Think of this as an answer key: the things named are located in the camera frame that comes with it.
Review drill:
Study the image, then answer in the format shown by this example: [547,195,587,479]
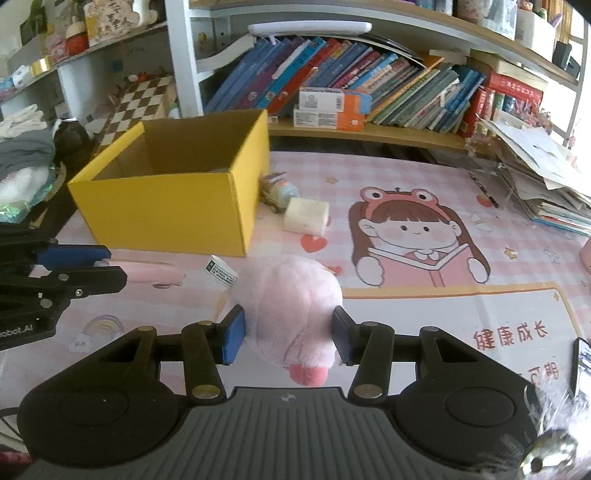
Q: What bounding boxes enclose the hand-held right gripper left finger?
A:
[89,305,247,402]

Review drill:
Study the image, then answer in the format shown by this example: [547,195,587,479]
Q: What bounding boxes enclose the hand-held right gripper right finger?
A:
[331,306,500,401]

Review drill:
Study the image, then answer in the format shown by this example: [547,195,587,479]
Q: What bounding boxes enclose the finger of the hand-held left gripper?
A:
[0,223,112,273]
[0,265,129,311]

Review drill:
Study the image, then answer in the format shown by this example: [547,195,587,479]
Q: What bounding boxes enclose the pink plush toy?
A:
[205,255,345,387]

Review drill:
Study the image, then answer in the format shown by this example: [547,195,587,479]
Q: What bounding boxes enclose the pink tube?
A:
[95,260,186,288]

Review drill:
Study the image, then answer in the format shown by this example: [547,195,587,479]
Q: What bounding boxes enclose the yellow cardboard box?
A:
[67,109,271,258]

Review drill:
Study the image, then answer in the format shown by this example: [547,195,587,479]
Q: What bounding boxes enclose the iridescent bag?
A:
[0,161,68,223]

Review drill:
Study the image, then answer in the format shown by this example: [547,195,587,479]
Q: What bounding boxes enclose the grey cloth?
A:
[0,130,57,180]

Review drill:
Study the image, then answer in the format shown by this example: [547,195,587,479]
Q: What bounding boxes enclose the black and white plush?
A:
[50,117,94,154]

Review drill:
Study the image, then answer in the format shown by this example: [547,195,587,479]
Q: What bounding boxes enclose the white foam block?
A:
[283,198,331,234]

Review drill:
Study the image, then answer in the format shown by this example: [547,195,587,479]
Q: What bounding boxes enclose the white gloves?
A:
[0,103,49,140]

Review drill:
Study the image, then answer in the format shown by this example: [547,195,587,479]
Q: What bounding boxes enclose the small toy car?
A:
[260,172,302,214]

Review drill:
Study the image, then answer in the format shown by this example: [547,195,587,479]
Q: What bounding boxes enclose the checkered board box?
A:
[93,75,179,149]

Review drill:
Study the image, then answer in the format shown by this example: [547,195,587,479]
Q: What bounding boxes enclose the pink printed desk mat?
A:
[46,148,591,416]

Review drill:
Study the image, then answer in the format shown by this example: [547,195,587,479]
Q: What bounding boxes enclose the pencil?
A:
[468,171,501,209]

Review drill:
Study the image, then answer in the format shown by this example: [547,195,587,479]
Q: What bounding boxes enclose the red jar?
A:
[64,20,90,56]

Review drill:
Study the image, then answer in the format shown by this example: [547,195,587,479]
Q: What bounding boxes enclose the orange and white box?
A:
[298,87,373,116]
[293,108,366,132]

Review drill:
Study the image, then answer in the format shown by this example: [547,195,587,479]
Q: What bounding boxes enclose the white bookshelf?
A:
[0,0,591,161]

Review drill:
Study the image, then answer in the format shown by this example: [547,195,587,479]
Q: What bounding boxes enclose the pile of papers and booklets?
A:
[463,107,591,237]

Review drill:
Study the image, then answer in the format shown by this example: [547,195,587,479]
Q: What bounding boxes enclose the row of books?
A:
[205,36,549,138]

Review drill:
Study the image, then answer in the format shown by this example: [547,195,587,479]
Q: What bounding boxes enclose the white light bar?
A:
[248,21,374,37]

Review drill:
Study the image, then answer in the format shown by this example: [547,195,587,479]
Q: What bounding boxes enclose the black box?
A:
[551,41,583,85]

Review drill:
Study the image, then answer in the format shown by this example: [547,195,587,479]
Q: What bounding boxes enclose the white storage box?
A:
[514,6,557,60]

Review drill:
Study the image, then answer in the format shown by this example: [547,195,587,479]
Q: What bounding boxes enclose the fluffy keychain with bell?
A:
[521,369,591,479]

